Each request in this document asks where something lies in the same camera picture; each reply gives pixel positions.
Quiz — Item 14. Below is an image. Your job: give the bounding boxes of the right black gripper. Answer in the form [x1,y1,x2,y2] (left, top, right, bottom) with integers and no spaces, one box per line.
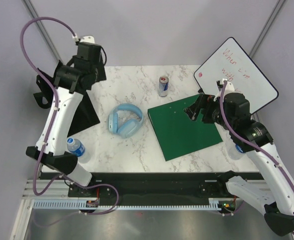
[184,92,236,131]

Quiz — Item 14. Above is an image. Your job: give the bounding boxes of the energy drink can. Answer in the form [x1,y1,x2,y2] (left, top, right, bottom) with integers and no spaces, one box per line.
[158,76,169,97]

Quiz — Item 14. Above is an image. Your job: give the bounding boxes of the plastic water bottle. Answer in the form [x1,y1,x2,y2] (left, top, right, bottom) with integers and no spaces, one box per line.
[227,143,245,160]
[66,137,90,164]

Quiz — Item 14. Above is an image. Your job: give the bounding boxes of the black canvas bag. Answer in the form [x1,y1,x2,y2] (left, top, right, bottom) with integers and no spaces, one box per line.
[33,56,107,136]

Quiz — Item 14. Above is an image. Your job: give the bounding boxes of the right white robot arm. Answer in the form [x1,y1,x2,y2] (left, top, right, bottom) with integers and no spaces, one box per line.
[184,92,294,237]

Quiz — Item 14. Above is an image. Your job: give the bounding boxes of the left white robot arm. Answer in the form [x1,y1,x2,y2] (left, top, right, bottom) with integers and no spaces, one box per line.
[26,41,107,197]

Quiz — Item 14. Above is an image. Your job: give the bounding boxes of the green binder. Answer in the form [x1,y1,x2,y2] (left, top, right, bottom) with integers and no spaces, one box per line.
[147,95,223,161]

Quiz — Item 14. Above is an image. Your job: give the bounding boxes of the white whiteboard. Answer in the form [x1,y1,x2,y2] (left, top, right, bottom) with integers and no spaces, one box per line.
[194,37,279,114]

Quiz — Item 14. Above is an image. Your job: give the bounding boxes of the light blue headphones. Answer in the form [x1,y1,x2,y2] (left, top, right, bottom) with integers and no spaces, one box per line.
[107,103,145,138]

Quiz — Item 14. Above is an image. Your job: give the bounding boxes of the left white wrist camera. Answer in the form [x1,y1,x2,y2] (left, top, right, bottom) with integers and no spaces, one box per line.
[72,34,95,46]

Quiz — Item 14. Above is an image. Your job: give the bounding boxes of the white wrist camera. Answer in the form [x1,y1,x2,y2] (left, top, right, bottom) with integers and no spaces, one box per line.
[215,78,236,97]
[72,34,95,46]

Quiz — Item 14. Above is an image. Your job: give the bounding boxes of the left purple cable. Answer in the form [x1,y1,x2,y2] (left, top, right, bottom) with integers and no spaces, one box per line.
[20,16,79,196]

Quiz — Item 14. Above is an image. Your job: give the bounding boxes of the purple cable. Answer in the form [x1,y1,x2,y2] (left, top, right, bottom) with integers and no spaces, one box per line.
[20,16,79,196]
[219,79,294,240]

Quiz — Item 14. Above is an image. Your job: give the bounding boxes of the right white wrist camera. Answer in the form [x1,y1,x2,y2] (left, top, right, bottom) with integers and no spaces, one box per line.
[215,78,236,97]

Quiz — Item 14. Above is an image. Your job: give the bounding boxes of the left aluminium corner post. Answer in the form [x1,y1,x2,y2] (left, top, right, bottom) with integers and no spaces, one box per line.
[20,0,61,64]

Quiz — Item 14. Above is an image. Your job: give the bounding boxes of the aluminium corner post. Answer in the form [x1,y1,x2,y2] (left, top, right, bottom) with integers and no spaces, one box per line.
[249,0,287,58]
[20,0,61,64]

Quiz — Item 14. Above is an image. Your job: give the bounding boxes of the white cable duct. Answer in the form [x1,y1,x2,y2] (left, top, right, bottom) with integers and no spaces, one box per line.
[32,198,228,211]

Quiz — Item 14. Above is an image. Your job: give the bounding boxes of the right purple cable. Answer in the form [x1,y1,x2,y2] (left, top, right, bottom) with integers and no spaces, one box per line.
[219,79,294,240]

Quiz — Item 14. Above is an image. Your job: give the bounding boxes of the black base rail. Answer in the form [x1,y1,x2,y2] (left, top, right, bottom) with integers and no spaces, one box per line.
[40,171,263,207]

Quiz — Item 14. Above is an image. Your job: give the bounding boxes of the right aluminium corner post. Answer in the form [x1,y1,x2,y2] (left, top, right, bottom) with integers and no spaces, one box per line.
[249,0,287,58]

